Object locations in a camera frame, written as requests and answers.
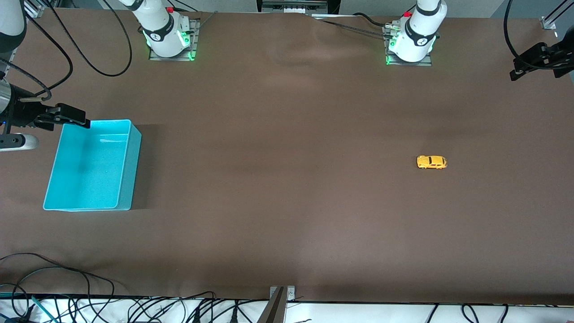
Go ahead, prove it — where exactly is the yellow beetle toy car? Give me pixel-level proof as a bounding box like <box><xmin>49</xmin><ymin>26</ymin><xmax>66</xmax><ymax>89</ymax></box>
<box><xmin>417</xmin><ymin>155</ymin><xmax>448</xmax><ymax>170</ymax></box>

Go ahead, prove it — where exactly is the turquoise plastic bin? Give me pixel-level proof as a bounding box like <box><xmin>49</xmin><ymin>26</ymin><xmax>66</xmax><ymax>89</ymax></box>
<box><xmin>43</xmin><ymin>119</ymin><xmax>142</xmax><ymax>211</ymax></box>

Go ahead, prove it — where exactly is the aluminium profile post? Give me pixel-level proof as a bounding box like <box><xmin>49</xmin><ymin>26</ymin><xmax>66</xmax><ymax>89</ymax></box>
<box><xmin>540</xmin><ymin>0</ymin><xmax>574</xmax><ymax>30</ymax></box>
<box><xmin>25</xmin><ymin>0</ymin><xmax>59</xmax><ymax>18</ymax></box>

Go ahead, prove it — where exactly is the black looping right arm cable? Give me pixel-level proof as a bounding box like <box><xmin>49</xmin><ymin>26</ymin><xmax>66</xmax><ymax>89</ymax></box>
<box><xmin>43</xmin><ymin>0</ymin><xmax>133</xmax><ymax>77</ymax></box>

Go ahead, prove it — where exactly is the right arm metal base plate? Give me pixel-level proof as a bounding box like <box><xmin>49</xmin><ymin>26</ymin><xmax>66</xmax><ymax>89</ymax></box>
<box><xmin>149</xmin><ymin>18</ymin><xmax>200</xmax><ymax>61</ymax></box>

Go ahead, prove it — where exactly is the long black loop cable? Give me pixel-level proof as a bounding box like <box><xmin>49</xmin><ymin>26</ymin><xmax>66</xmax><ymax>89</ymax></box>
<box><xmin>0</xmin><ymin>253</ymin><xmax>116</xmax><ymax>323</ymax></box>

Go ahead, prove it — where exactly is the black arched cable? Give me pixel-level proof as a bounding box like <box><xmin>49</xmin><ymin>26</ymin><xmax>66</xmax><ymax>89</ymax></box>
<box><xmin>11</xmin><ymin>267</ymin><xmax>92</xmax><ymax>323</ymax></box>

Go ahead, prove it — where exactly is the smooth black table cable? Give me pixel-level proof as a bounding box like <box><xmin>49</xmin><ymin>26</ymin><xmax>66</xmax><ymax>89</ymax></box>
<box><xmin>353</xmin><ymin>12</ymin><xmax>395</xmax><ymax>27</ymax></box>

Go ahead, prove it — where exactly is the braided black table cable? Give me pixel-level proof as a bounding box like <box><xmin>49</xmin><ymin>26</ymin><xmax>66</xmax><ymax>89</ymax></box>
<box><xmin>314</xmin><ymin>17</ymin><xmax>393</xmax><ymax>36</ymax></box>

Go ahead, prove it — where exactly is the teal strap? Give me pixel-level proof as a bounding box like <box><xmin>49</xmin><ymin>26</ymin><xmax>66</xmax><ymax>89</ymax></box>
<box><xmin>30</xmin><ymin>295</ymin><xmax>57</xmax><ymax>323</ymax></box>

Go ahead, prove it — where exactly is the black metal frame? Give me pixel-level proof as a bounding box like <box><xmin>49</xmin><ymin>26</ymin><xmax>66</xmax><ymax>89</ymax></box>
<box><xmin>257</xmin><ymin>0</ymin><xmax>341</xmax><ymax>16</ymax></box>

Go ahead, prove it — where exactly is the dark camera pole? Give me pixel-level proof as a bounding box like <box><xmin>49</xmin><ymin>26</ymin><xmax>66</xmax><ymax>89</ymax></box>
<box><xmin>257</xmin><ymin>287</ymin><xmax>286</xmax><ymax>323</ymax></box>

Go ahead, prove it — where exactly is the small metal bracket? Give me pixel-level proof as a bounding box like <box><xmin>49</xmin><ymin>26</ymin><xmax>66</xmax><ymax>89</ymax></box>
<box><xmin>270</xmin><ymin>285</ymin><xmax>296</xmax><ymax>302</ymax></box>

